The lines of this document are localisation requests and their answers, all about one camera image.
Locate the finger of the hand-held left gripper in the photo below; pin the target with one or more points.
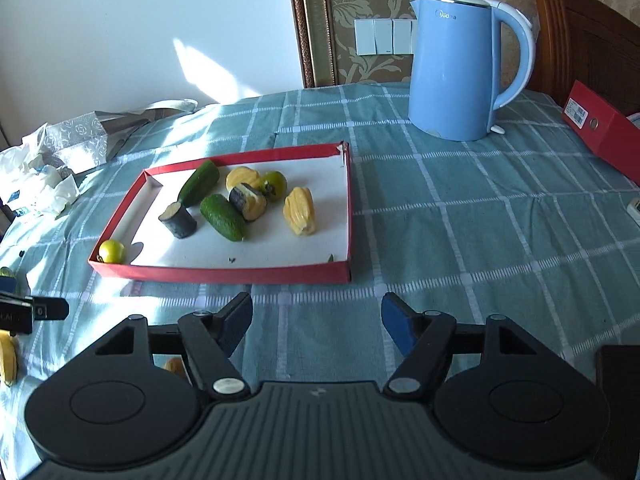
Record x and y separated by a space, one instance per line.
52 309

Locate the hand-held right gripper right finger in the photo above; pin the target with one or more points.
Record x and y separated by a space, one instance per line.
396 321

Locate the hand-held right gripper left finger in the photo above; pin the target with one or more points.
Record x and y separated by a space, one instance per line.
239 317

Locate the red cardboard tray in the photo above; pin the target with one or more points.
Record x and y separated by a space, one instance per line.
225 275

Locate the brown round fruit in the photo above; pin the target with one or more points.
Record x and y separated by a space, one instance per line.
173 366

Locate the green tomato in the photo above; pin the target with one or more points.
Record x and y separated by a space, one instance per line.
274 182
111 251

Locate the cut green cucumber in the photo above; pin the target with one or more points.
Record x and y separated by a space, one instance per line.
222 217

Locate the short eggplant stub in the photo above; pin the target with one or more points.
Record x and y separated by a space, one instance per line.
179 222

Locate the eggplant piece with pale flesh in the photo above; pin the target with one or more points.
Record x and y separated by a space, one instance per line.
247 202

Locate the yellow starfruit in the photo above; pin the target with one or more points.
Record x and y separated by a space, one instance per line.
242 177

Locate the light green striped cucumber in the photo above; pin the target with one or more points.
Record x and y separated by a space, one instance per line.
6 273

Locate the yellow banana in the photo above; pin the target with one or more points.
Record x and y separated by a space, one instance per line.
7 360

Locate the green checked tablecloth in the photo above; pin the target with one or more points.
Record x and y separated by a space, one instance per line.
450 210

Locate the yellow pepper piece in box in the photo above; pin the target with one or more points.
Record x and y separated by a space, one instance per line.
300 210

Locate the white crumpled plastic bag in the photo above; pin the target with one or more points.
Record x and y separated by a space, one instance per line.
50 185

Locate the dark green whole cucumber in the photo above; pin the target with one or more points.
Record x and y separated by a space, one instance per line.
200 182

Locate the silver patterned gift bag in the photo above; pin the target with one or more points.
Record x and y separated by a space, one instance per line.
80 137

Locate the light blue electric kettle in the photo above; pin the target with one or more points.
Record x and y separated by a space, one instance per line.
450 70

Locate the white device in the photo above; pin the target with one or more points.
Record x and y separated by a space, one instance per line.
635 209

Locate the red book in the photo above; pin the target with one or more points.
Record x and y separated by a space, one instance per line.
610 135

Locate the brown wooden chair back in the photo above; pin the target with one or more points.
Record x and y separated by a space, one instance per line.
590 45

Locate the white wall switch panel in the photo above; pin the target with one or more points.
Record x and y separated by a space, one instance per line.
382 37

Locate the ornate brown wall frame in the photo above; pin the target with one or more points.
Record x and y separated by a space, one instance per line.
310 20

